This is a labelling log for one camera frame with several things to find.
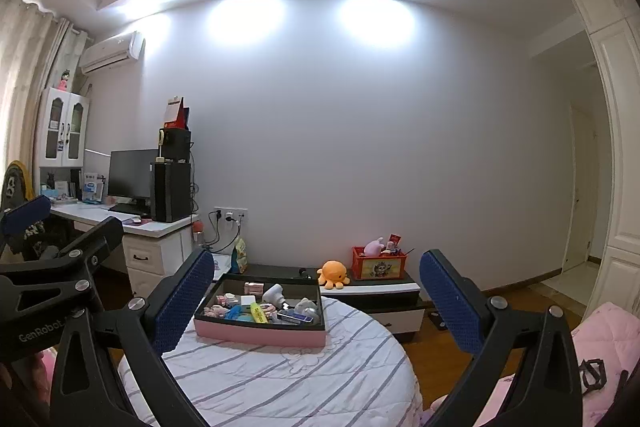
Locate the red desk calendar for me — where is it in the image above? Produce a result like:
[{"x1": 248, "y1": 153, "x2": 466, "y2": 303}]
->
[{"x1": 164, "y1": 96, "x2": 191, "y2": 130}]

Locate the white glass-door cabinet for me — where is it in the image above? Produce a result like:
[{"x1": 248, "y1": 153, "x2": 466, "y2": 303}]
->
[{"x1": 37, "y1": 87, "x2": 91, "y2": 170}]

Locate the black plastic frame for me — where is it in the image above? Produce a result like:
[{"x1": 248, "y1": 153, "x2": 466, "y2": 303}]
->
[{"x1": 579, "y1": 358, "x2": 608, "y2": 390}]

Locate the white air conditioner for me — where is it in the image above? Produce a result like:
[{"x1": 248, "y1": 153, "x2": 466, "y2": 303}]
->
[{"x1": 77, "y1": 31, "x2": 146, "y2": 75}]

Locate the pink quilt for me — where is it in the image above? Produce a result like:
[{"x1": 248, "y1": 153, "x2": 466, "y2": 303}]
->
[{"x1": 425, "y1": 302, "x2": 640, "y2": 427}]

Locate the blue and yellow snack bag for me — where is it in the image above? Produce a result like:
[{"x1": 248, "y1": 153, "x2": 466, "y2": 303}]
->
[{"x1": 230, "y1": 238, "x2": 249, "y2": 274}]

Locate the white nightstand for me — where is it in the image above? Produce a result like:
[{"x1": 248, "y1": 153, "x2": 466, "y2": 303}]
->
[{"x1": 212, "y1": 251, "x2": 236, "y2": 280}]

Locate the white door frame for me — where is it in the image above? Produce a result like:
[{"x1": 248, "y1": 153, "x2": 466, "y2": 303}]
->
[{"x1": 550, "y1": 0, "x2": 640, "y2": 323}]

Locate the black speaker box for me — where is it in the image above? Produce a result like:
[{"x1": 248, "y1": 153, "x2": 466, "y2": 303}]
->
[{"x1": 159, "y1": 127, "x2": 192, "y2": 164}]

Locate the black computer monitor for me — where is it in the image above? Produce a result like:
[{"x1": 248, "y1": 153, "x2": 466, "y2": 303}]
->
[{"x1": 107, "y1": 149, "x2": 158, "y2": 202}]

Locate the black computer tower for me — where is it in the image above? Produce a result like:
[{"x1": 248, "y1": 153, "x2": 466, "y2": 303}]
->
[{"x1": 151, "y1": 161, "x2": 193, "y2": 224}]

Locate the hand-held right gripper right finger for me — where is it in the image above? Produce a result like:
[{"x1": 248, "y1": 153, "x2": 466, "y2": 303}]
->
[{"x1": 419, "y1": 248, "x2": 585, "y2": 427}]

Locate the beige curtain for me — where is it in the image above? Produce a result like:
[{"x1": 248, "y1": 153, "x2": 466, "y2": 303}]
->
[{"x1": 0, "y1": 0, "x2": 93, "y2": 188}]

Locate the yellow and black jacket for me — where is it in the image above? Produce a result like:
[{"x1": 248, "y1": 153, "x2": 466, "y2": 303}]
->
[{"x1": 0, "y1": 161, "x2": 46, "y2": 212}]

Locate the pink tray with black rim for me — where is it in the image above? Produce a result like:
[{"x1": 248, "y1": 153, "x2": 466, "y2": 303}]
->
[{"x1": 194, "y1": 273, "x2": 327, "y2": 349}]

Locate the orange octopus plush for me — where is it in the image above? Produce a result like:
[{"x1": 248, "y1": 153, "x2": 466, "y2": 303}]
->
[{"x1": 316, "y1": 260, "x2": 351, "y2": 290}]

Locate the red storage crate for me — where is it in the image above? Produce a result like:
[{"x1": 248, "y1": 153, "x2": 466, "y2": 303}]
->
[{"x1": 351, "y1": 246, "x2": 407, "y2": 281}]

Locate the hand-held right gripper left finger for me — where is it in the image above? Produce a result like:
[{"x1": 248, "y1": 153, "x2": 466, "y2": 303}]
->
[{"x1": 49, "y1": 248, "x2": 217, "y2": 427}]

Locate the black and white low cabinet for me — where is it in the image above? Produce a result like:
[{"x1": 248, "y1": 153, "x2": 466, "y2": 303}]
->
[{"x1": 245, "y1": 263, "x2": 426, "y2": 343}]

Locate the white desk with drawers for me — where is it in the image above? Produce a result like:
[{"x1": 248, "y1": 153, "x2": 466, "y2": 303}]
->
[{"x1": 50, "y1": 202, "x2": 198, "y2": 298}]

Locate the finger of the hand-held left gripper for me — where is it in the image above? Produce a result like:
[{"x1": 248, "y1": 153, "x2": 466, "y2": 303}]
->
[
  {"x1": 0, "y1": 215, "x2": 125, "y2": 293},
  {"x1": 0, "y1": 194, "x2": 53, "y2": 254}
]

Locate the white rounded plastic object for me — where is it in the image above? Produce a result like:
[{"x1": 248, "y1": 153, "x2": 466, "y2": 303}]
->
[{"x1": 262, "y1": 284, "x2": 287, "y2": 309}]

